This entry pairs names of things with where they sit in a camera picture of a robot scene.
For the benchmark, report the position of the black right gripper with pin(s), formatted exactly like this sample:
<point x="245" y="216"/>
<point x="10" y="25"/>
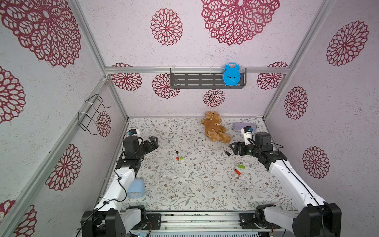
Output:
<point x="238" y="148"/>

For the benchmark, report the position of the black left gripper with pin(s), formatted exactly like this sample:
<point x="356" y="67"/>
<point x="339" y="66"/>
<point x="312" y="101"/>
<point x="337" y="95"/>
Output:
<point x="155" y="144"/>

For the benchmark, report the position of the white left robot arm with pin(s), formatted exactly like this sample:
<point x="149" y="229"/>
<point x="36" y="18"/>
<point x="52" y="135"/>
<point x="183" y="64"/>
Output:
<point x="118" y="186"/>

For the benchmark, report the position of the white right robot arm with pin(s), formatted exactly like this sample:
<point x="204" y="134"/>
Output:
<point x="296" y="189"/>

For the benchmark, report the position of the brown teddy bear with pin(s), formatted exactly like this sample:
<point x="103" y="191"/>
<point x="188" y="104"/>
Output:
<point x="214" y="129"/>

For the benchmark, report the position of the light blue cup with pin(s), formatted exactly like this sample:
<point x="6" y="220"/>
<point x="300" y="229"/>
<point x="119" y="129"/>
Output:
<point x="136" y="189"/>

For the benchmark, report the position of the blue alarm clock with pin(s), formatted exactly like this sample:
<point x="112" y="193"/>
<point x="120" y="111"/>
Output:
<point x="231" y="75"/>

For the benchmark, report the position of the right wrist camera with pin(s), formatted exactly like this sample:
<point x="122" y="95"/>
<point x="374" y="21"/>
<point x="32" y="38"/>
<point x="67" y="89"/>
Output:
<point x="248" y="133"/>

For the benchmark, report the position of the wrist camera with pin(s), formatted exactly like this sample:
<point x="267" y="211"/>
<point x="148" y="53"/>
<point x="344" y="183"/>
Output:
<point x="134" y="132"/>
<point x="248" y="133"/>

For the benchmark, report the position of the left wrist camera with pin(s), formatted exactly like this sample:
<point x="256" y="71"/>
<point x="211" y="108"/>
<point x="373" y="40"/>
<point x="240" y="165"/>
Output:
<point x="134" y="132"/>

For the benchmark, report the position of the black wire wall basket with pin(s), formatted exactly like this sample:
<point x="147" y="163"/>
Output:
<point x="88" y="117"/>

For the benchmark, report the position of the grey wall shelf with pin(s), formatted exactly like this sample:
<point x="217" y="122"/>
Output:
<point x="195" y="80"/>

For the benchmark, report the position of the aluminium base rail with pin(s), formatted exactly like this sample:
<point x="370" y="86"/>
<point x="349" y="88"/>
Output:
<point x="189" y="221"/>

